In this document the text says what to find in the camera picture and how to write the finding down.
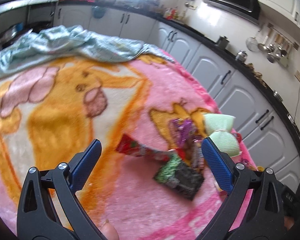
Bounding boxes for left hand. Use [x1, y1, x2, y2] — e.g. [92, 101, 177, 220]
[100, 219, 120, 240]

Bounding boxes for white lower cabinets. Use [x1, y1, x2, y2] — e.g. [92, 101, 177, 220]
[0, 3, 300, 193]

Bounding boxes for red tube snack wrapper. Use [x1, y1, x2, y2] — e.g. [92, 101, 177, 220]
[232, 132, 242, 143]

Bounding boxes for green black snack bag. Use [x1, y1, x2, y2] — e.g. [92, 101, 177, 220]
[153, 154, 204, 200]

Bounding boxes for pink cartoon blanket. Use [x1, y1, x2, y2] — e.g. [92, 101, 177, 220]
[0, 49, 257, 240]

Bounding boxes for green bow sponge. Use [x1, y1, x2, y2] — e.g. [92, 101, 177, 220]
[203, 113, 240, 158]

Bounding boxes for purple candy wrapper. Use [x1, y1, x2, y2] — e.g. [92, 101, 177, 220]
[168, 118, 202, 148]

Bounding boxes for black countertop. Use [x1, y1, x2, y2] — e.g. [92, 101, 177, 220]
[0, 0, 300, 160]

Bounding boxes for steel bowl on counter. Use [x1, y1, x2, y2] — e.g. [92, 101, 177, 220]
[273, 90, 283, 102]

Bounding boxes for ginger pile on counter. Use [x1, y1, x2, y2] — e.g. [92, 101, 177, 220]
[245, 63, 267, 88]

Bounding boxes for hanging utensil rack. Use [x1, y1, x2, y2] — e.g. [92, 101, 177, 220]
[245, 23, 299, 68]

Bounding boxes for light green cloth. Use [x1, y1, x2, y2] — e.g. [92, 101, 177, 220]
[0, 25, 175, 79]

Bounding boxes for dark green pot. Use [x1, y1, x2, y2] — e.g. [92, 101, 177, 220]
[216, 36, 230, 50]

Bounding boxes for teal hanging basket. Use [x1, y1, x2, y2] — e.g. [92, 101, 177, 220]
[91, 6, 107, 19]

